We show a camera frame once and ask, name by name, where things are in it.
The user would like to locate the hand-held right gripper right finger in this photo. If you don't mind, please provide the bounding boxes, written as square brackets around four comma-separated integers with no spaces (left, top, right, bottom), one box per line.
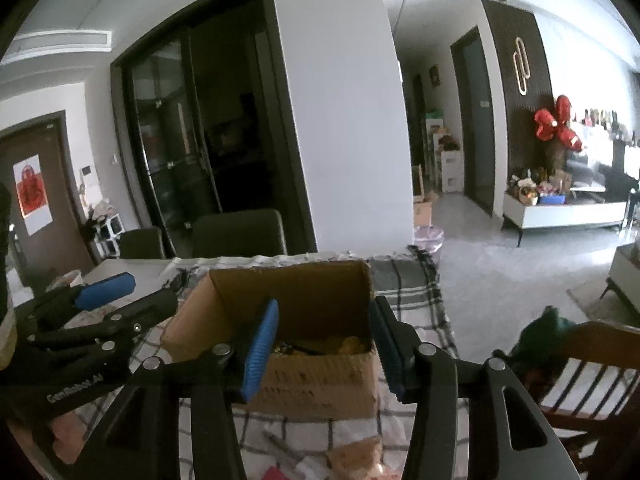
[368,295,584,480]

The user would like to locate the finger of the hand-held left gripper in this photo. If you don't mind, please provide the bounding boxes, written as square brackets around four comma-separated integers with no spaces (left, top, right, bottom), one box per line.
[26,288,180,357]
[29,272,137,322]

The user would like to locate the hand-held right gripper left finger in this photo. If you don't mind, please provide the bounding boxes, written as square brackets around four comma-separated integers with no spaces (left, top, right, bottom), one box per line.
[70,298,280,480]

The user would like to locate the brown cardboard box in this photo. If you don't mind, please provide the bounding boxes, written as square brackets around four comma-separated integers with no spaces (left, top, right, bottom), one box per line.
[160,260,382,420]

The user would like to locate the brown snack packet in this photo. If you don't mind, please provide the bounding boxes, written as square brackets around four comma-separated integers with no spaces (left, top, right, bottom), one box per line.
[326,436,384,478]

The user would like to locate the white small shelf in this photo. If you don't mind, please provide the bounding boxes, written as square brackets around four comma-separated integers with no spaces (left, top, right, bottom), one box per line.
[92,212,124,257]

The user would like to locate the dark green chair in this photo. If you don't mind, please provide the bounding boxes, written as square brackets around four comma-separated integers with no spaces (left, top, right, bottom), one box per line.
[118,226,167,261]
[191,208,289,260]

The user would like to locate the grey plaid tablecloth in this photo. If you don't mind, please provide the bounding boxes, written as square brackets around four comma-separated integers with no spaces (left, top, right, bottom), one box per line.
[75,245,471,480]

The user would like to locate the brown entrance door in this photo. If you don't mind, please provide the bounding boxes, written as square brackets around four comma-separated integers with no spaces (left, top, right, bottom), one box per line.
[0,109,97,297]

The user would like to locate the pink lined trash bin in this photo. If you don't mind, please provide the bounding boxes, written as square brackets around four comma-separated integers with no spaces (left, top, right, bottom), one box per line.
[413,224,445,267]

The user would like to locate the red paper poster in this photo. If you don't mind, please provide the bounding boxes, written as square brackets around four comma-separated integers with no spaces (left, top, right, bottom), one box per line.
[12,155,54,236]

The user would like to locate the small cardboard floor box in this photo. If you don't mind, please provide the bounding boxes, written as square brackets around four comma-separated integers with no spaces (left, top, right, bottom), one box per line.
[412,189,441,229]

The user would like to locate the dark cloth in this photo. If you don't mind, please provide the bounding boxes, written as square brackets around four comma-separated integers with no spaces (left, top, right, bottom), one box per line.
[516,306,577,362]

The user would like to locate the dark glass sliding door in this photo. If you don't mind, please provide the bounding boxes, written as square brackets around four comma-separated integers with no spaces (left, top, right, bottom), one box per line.
[109,0,319,261]

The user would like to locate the brown wooden chair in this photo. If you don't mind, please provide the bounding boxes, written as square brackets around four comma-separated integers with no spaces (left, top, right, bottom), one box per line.
[491,319,640,480]

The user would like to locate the white storage drawers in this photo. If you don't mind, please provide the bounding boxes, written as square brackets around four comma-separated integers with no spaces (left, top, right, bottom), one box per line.
[424,109,464,194]

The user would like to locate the white tv cabinet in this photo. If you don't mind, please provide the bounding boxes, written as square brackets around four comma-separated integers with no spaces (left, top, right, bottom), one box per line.
[501,186,632,249]

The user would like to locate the dark interior door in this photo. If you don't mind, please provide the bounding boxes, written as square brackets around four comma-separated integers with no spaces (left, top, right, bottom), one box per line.
[449,26,496,217]

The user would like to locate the ceiling air vent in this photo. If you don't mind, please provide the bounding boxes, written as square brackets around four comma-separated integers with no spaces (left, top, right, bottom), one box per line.
[9,29,111,56]

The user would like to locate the white coffee table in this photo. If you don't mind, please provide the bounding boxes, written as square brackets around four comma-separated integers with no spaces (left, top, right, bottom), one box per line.
[599,244,640,312]

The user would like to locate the red flower decoration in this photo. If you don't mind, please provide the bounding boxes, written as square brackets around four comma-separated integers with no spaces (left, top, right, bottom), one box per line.
[533,94,584,154]

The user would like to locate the white wall ornament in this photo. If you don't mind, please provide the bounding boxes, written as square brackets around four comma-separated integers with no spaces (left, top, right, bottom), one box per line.
[512,36,532,96]

